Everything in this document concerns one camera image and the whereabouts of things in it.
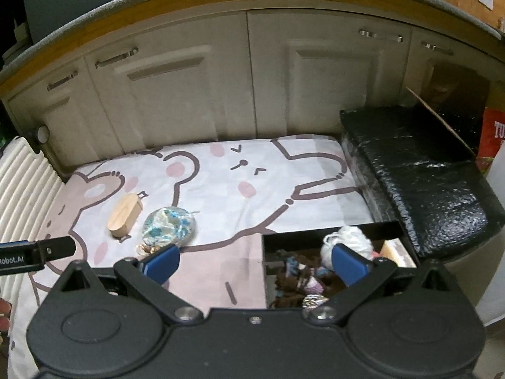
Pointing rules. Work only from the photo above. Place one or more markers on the person left hand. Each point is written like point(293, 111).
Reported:
point(5, 309)

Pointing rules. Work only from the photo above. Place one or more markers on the blue floral silk pouch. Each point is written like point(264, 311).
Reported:
point(165, 226)

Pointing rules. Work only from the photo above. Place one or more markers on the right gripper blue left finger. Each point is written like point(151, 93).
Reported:
point(144, 279)

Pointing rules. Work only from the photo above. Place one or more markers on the beige cabinet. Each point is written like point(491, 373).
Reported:
point(136, 74)

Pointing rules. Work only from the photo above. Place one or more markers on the oval wooden block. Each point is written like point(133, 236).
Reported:
point(124, 215)

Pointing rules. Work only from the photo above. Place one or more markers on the white yarn ball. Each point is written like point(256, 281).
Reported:
point(350, 236)

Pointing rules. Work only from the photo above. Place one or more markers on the black wrapped cushion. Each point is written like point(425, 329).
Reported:
point(412, 170)

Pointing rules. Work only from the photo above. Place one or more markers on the cartoon bear bed sheet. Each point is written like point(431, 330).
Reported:
point(237, 191)

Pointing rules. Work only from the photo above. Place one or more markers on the brown blue yarn bundle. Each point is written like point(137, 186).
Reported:
point(297, 279)

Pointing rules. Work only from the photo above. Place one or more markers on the black storage box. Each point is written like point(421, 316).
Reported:
point(377, 233)

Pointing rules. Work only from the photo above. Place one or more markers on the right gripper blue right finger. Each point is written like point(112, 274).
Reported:
point(363, 278)

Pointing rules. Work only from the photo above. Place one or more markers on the yellow tissue pack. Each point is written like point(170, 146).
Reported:
point(395, 251)

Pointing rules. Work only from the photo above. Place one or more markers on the red cardboard box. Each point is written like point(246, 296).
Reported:
point(492, 137)

